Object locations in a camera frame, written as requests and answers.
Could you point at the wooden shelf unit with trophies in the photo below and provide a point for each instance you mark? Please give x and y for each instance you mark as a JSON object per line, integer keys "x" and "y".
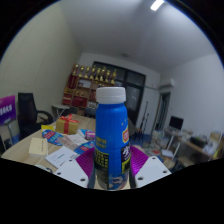
{"x": 80, "y": 90}

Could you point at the ceiling light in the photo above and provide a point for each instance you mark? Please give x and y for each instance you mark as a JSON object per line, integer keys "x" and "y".
{"x": 157, "y": 4}

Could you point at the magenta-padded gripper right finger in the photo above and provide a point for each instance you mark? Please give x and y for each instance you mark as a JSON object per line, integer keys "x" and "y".
{"x": 151, "y": 170}

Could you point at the purple sign board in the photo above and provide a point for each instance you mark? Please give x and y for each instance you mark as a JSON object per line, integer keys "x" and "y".
{"x": 7, "y": 110}

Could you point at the small round white table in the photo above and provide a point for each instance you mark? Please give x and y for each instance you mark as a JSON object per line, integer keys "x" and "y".
{"x": 60, "y": 107}

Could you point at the white printed booklet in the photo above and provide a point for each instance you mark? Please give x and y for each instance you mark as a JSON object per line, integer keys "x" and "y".
{"x": 61, "y": 156}

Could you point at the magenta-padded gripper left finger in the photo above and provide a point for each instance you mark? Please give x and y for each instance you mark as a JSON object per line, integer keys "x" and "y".
{"x": 71, "y": 171}

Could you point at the black office chair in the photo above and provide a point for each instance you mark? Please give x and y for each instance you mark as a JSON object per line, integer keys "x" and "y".
{"x": 28, "y": 111}

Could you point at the small pale yellow book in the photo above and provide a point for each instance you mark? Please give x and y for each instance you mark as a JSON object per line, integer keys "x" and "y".
{"x": 38, "y": 146}

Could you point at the long wooden side desk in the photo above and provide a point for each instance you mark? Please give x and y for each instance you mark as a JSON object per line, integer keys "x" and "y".
{"x": 196, "y": 143}

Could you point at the white air conditioner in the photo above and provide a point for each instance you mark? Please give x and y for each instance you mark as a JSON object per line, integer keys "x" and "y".
{"x": 166, "y": 84}

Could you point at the blue drink bottle white cap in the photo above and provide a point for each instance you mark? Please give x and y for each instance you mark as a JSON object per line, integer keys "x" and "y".
{"x": 111, "y": 133}

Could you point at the black computer monitor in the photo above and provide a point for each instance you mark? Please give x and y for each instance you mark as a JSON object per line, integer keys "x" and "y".
{"x": 176, "y": 122}

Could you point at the blue fan-shaped leaflet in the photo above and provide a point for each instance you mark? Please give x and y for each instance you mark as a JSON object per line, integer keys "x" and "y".
{"x": 51, "y": 136}

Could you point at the black framed glass door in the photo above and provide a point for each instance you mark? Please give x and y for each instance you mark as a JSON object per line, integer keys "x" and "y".
{"x": 135, "y": 93}

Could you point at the black tripod stand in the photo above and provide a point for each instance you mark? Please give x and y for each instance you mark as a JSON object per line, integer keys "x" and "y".
{"x": 144, "y": 120}

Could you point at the gold gift box red ribbon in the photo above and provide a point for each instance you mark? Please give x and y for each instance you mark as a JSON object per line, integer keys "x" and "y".
{"x": 66, "y": 126}

